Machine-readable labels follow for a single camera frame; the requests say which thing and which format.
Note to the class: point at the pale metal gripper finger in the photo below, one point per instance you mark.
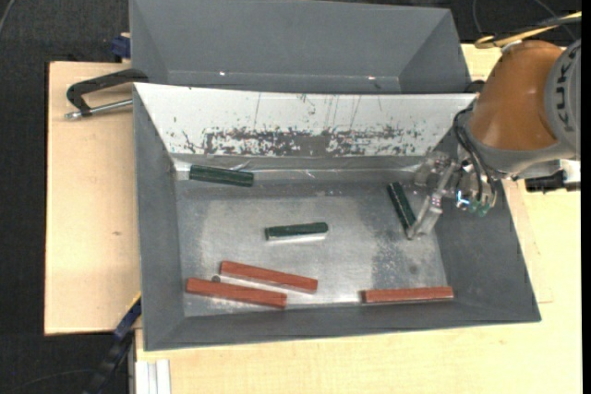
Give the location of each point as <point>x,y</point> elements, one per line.
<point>421,219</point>
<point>433,219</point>

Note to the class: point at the dark green flat block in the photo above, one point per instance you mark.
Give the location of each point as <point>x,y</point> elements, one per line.
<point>221,175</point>
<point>400,205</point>
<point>295,230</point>

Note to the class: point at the red-brown flat block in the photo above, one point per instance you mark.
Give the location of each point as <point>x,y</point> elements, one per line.
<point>406,294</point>
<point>235,292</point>
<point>268,276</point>

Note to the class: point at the grey metal bin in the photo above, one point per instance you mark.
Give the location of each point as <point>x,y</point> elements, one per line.
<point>286,37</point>

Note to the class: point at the black cylinder on white bracket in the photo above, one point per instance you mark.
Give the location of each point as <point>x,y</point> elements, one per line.
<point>547,182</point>

